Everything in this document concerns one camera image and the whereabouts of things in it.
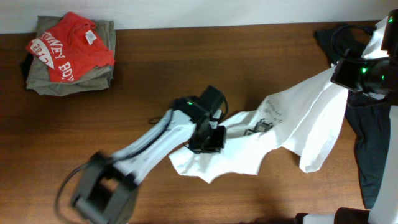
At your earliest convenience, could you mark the white t-shirt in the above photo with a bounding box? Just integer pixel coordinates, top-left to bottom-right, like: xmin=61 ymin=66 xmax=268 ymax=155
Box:
xmin=168 ymin=17 xmax=389 ymax=184

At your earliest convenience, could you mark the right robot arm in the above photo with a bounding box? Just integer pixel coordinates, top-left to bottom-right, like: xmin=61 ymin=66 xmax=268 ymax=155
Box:
xmin=294 ymin=10 xmax=397 ymax=223

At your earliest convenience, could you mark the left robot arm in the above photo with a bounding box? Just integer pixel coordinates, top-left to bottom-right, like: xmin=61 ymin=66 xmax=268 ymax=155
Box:
xmin=70 ymin=95 xmax=226 ymax=224

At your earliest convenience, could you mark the dark navy garment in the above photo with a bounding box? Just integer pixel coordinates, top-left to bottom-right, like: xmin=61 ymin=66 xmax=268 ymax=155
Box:
xmin=314 ymin=24 xmax=391 ymax=209

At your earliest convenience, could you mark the red folded t-shirt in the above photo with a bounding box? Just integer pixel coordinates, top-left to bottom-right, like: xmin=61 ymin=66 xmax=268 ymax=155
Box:
xmin=26 ymin=12 xmax=115 ymax=83

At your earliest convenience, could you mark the olive folded garment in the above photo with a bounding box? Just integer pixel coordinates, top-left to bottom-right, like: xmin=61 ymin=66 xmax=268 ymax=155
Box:
xmin=21 ymin=16 xmax=116 ymax=96

